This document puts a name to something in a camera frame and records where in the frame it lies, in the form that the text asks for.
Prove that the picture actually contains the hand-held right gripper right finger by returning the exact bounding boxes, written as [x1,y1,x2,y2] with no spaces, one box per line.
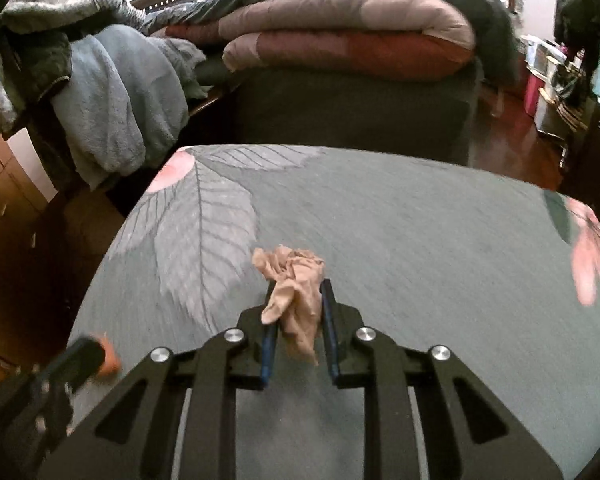
[320,279,563,480]

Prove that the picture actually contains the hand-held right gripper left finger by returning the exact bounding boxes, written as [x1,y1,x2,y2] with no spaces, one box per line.
[37,280,281,480]

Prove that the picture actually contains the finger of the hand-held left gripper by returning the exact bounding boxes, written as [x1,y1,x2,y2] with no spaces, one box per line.
[32,337,106,396]

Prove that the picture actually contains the tan cloth scrap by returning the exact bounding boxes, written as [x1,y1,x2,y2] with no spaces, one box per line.
[251,246,327,367]

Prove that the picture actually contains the grey floral tablecloth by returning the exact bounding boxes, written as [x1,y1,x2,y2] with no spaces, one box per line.
[67,144,600,480]

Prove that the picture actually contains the brown wooden drawer cabinet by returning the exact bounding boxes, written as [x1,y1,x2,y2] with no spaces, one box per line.
[0,130,61,241]

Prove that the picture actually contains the dark grey bed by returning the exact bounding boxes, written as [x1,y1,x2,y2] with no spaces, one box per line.
[190,0,486,166]

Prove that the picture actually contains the blue grey fleece blanket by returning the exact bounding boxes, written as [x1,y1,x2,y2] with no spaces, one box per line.
[50,24,211,191]

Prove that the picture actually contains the dark grey fleece garment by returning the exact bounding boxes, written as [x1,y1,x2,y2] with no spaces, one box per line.
[0,25,73,111]

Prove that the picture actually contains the clear plastic storage bin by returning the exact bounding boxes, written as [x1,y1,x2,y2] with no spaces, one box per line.
[535,95,588,146]

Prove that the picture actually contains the folded pink red comforter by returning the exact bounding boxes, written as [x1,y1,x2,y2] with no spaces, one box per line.
[219,0,477,81]

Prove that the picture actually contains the pink plastic container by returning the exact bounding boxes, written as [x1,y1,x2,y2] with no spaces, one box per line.
[524,72,545,116]

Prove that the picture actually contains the light grey fleece blanket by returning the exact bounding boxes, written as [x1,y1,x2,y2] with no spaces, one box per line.
[0,0,146,138]

